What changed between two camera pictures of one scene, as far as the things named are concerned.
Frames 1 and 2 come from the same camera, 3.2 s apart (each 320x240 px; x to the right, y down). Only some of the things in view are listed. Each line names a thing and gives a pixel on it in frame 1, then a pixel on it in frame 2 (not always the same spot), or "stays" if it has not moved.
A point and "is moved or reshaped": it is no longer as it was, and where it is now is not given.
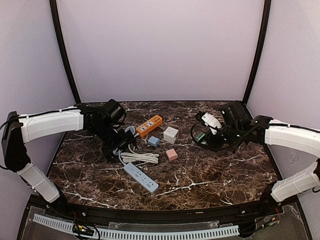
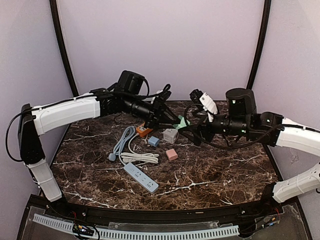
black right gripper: (210, 135) → (203, 128)
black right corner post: (267, 8) stays
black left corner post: (60, 40) stays
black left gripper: (119, 144) → (155, 112)
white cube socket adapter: (170, 134) stays
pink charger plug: (171, 154) stays
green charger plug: (201, 135) is moved or reshaped
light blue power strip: (150, 185) stays
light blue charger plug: (153, 141) stays
